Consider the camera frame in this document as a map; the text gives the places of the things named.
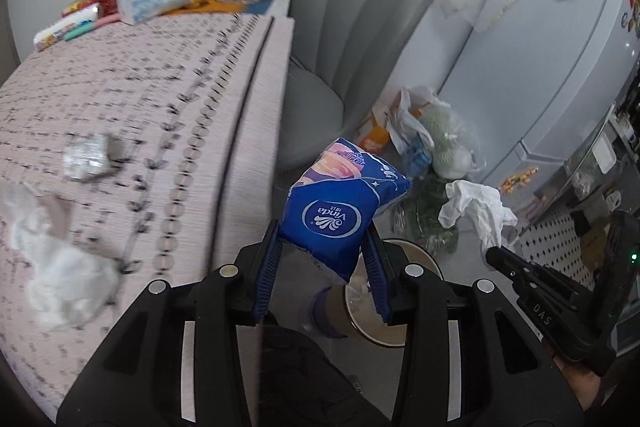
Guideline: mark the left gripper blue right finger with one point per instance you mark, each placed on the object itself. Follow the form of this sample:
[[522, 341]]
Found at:
[[379, 272]]

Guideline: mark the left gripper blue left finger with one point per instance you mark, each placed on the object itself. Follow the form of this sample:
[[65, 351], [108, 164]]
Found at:
[[269, 254]]

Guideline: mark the blue Vinda tissue pack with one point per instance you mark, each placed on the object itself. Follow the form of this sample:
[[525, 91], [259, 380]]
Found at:
[[331, 205]]

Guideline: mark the white tissue paper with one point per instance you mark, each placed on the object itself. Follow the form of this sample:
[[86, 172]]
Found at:
[[69, 286]]

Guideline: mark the silver foil wrapper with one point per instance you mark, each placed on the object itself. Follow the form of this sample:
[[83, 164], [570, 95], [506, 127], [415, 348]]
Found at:
[[92, 157]]

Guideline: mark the cream round trash bin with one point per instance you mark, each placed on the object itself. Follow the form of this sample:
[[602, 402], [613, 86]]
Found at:
[[342, 311]]

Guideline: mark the person's right hand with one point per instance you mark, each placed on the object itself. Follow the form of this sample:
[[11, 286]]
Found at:
[[584, 383]]

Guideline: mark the plastic bag of green vegetables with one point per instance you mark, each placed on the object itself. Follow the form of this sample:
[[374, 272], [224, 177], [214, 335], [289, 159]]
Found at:
[[415, 217]]

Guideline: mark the blue label water bottle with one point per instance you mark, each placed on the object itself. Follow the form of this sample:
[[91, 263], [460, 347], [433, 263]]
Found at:
[[417, 160]]

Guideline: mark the orange paper carton bag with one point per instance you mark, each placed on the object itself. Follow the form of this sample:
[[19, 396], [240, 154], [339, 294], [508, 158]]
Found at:
[[373, 134]]

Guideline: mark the orange figurine fridge magnets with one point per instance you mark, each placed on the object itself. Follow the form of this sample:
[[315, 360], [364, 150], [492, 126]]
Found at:
[[518, 180]]

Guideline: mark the white bag with foam nets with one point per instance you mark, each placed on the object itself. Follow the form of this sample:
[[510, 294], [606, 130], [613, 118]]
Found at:
[[450, 140]]

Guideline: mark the light blue refrigerator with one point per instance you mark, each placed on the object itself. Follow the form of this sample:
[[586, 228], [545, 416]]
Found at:
[[535, 84]]

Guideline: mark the grey upholstered dining chair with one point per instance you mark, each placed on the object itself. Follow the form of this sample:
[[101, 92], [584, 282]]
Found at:
[[343, 52]]

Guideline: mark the white candy roll package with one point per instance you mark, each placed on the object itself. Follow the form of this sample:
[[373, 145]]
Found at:
[[56, 32]]

